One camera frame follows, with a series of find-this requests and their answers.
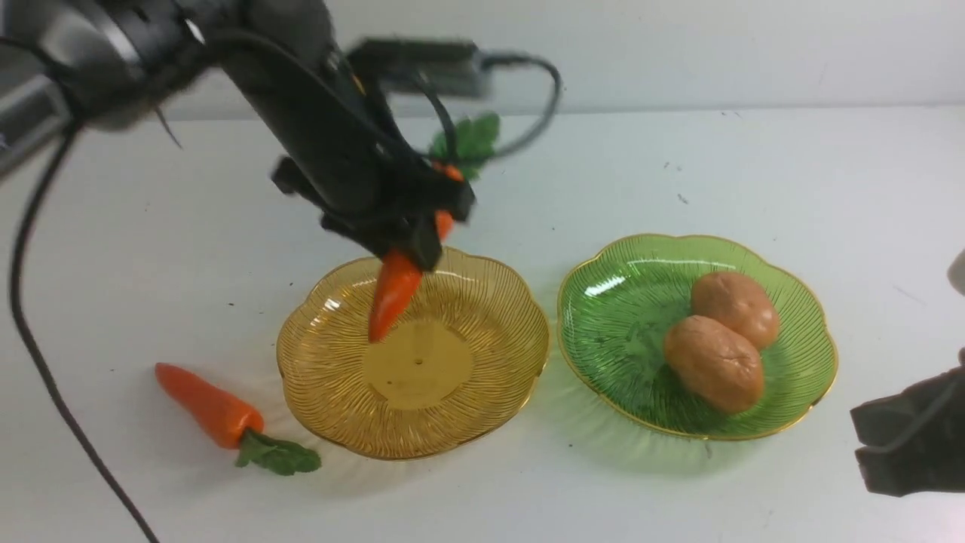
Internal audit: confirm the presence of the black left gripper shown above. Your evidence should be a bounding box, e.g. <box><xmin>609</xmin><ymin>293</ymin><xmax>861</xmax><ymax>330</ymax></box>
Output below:
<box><xmin>219</xmin><ymin>45</ymin><xmax>475</xmax><ymax>272</ymax></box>

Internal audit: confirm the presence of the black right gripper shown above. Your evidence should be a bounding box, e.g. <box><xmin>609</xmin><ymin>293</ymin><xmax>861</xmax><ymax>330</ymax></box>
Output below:
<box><xmin>850</xmin><ymin>350</ymin><xmax>964</xmax><ymax>498</ymax></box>

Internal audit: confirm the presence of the orange toy carrot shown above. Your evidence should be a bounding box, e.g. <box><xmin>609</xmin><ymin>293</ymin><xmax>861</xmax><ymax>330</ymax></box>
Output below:
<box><xmin>154</xmin><ymin>362</ymin><xmax>323</xmax><ymax>477</ymax></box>
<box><xmin>368</xmin><ymin>112</ymin><xmax>502</xmax><ymax>343</ymax></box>

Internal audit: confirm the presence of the brown toy potato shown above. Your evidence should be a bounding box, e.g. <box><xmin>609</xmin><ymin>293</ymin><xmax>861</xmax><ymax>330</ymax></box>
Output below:
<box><xmin>691</xmin><ymin>271</ymin><xmax>781</xmax><ymax>351</ymax></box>
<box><xmin>663</xmin><ymin>315</ymin><xmax>764</xmax><ymax>415</ymax></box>

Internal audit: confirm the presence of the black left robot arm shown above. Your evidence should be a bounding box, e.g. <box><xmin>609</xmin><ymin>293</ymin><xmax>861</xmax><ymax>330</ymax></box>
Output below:
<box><xmin>2</xmin><ymin>1</ymin><xmax>476</xmax><ymax>271</ymax></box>

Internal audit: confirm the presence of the amber ribbed plastic plate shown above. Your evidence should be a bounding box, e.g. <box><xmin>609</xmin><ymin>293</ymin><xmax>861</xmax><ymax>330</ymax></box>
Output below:
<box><xmin>276</xmin><ymin>247</ymin><xmax>551</xmax><ymax>461</ymax></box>

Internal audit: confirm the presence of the green ribbed plastic plate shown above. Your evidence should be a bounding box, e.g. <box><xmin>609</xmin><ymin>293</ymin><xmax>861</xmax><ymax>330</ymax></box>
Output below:
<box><xmin>557</xmin><ymin>233</ymin><xmax>840</xmax><ymax>441</ymax></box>

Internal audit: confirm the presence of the lying orange toy carrot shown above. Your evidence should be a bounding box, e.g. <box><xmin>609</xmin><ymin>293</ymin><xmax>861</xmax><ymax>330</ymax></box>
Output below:
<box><xmin>154</xmin><ymin>362</ymin><xmax>323</xmax><ymax>477</ymax></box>

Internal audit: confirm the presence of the black wrist camera on left gripper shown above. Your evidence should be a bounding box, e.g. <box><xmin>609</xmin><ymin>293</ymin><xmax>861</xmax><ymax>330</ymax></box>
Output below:
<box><xmin>348</xmin><ymin>37</ymin><xmax>492</xmax><ymax>100</ymax></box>

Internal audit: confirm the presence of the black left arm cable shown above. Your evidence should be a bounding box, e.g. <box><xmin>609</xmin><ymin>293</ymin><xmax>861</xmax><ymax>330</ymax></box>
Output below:
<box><xmin>9</xmin><ymin>124</ymin><xmax>161</xmax><ymax>543</ymax></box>

